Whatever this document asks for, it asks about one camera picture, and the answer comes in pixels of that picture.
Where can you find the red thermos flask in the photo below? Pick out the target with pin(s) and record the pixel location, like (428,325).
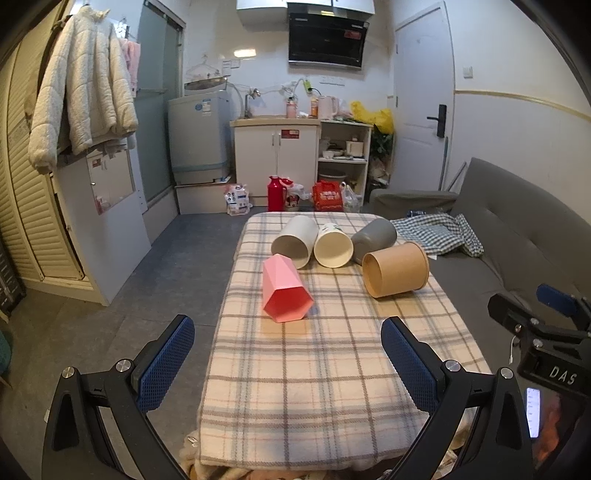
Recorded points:
(276,194)

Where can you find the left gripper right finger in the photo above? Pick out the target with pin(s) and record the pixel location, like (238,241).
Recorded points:
(498,445)

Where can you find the brown paper cup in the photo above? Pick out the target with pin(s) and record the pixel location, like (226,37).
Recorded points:
(395,270)

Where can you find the white washing machine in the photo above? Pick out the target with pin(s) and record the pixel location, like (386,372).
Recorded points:
(199,137)

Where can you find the black range hood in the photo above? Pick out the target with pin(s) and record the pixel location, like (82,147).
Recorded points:
(331,35)

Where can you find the open white shelf unit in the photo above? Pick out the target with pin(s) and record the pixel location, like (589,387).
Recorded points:
(344,154)

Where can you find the white plastic cup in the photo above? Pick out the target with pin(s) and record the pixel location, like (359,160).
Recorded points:
(297,240)

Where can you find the white sink cabinet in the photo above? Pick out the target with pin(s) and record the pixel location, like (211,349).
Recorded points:
(274,146)

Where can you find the cream printed paper cup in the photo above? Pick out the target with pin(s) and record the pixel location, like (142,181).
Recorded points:
(333,247)

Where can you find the pink electric kettle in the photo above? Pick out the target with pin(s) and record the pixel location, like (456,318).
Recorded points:
(328,107)

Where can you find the green checkered cloth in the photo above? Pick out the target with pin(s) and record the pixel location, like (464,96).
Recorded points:
(440,234)

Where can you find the louvered closet door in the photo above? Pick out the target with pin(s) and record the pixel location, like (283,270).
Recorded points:
(31,227)

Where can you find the white puffer jacket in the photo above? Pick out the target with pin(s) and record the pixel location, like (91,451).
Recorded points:
(87,81)

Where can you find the black door handle lock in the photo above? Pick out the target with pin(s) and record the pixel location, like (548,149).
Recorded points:
(441,120)

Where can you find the grey sofa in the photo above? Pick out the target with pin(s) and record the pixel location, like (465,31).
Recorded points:
(529,237)

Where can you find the white printed package bag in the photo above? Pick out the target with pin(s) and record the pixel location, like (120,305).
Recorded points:
(236,198)

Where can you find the pink hanging garment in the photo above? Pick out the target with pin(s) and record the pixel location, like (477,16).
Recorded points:
(131,52)

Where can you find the pink hexagonal cup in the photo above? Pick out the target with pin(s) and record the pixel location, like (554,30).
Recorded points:
(285,297)

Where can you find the white entrance door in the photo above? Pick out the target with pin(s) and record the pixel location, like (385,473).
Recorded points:
(424,77)

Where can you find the grey plastic cup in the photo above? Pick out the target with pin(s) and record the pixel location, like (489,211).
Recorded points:
(377,235)

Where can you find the red shopping bag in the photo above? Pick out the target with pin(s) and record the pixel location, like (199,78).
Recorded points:
(327,196)

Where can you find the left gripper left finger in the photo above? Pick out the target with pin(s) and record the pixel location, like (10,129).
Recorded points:
(76,442)

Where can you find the yellow plastic bag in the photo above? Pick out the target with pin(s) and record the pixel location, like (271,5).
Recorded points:
(383,119)

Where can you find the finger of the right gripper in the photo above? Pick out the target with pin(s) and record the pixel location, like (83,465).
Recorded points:
(513,318)
(577,309)

